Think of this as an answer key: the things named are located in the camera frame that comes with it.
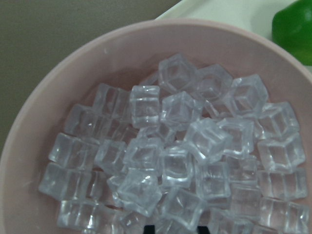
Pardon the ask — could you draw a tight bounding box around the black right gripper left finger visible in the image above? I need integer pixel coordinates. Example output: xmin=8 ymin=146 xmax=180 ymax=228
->
xmin=143 ymin=225 xmax=155 ymax=234

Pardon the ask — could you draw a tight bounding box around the green lime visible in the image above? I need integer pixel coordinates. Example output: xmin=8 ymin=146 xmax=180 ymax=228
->
xmin=272 ymin=0 xmax=312 ymax=66

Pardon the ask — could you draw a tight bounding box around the pink bowl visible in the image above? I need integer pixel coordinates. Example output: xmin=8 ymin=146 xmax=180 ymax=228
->
xmin=0 ymin=19 xmax=312 ymax=234

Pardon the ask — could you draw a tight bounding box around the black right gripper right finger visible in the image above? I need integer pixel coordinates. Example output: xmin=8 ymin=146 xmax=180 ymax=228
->
xmin=197 ymin=226 xmax=210 ymax=234

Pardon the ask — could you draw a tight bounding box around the pile of clear ice cubes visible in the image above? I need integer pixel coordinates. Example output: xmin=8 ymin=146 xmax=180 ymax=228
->
xmin=39 ymin=54 xmax=310 ymax=234

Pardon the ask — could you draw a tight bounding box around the cream plastic tray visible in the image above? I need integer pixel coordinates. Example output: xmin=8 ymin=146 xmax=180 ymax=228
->
xmin=156 ymin=0 xmax=293 ymax=40

